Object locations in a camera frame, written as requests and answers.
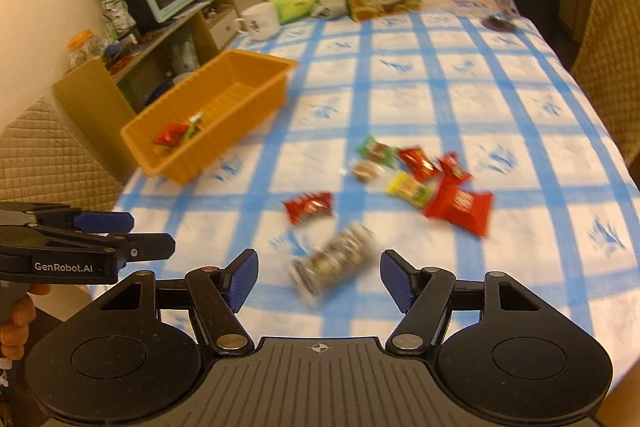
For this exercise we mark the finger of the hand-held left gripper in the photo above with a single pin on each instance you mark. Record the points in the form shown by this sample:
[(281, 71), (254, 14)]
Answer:
[(145, 246), (105, 222)]

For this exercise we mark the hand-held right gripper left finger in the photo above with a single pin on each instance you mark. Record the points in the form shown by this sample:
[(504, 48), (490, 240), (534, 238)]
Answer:
[(243, 279)]

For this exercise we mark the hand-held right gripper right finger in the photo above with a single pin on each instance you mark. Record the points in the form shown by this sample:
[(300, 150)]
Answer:
[(395, 279)]

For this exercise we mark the pale biscuit packet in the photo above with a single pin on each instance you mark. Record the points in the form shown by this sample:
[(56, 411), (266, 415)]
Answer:
[(332, 264)]

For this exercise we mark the dark red snack packet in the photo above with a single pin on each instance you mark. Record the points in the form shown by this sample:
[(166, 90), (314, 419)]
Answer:
[(309, 207)]

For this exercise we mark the large red snack packet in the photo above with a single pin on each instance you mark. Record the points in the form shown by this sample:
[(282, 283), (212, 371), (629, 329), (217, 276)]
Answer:
[(460, 206)]

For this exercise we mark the clear cookie packet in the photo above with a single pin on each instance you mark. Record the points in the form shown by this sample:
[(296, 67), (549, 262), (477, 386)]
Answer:
[(365, 171)]

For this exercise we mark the shiny red snack packet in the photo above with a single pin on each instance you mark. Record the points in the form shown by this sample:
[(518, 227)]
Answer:
[(417, 163)]

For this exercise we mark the orange plastic tray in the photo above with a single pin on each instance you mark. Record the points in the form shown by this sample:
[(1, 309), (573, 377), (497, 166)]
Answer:
[(235, 82)]

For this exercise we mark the person's left hand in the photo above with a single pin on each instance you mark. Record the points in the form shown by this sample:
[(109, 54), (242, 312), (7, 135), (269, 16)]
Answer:
[(20, 314)]

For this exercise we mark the yellow green snack packet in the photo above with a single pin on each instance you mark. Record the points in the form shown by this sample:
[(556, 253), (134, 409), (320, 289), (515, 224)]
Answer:
[(407, 189)]

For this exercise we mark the beige quilted chair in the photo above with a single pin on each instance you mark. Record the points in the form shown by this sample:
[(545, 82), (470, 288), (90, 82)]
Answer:
[(45, 147)]

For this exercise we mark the small red snack packet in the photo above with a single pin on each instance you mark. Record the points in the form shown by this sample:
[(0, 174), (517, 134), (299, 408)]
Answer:
[(454, 167)]

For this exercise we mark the slim green snack packet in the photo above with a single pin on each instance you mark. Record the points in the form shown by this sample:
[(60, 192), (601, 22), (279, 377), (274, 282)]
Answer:
[(194, 125)]

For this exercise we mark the wooden shelf unit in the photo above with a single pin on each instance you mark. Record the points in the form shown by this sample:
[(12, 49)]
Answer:
[(85, 92)]

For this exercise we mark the orange lid plastic jar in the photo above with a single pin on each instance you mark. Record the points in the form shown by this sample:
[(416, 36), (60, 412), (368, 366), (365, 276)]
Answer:
[(82, 52)]

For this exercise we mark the clear plastic container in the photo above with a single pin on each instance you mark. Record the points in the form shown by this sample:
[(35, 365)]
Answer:
[(182, 54)]

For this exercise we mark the blue checked tablecloth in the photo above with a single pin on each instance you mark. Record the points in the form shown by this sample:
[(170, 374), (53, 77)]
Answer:
[(500, 107)]

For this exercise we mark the green white snack bag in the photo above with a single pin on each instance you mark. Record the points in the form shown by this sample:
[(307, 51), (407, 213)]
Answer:
[(117, 19)]

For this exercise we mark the white drawer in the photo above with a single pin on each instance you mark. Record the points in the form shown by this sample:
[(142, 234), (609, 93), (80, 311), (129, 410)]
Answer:
[(222, 27)]

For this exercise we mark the white mug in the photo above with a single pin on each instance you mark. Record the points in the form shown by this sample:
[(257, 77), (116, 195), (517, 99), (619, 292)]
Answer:
[(260, 24)]

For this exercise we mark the dark round object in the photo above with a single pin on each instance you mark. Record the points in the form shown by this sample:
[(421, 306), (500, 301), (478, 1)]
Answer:
[(497, 23)]

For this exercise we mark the crumpled grey cloth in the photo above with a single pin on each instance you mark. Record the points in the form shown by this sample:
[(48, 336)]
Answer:
[(327, 11)]

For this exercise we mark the yellow fabric chair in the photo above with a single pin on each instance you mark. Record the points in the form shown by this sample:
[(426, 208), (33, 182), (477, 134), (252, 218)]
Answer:
[(610, 32)]

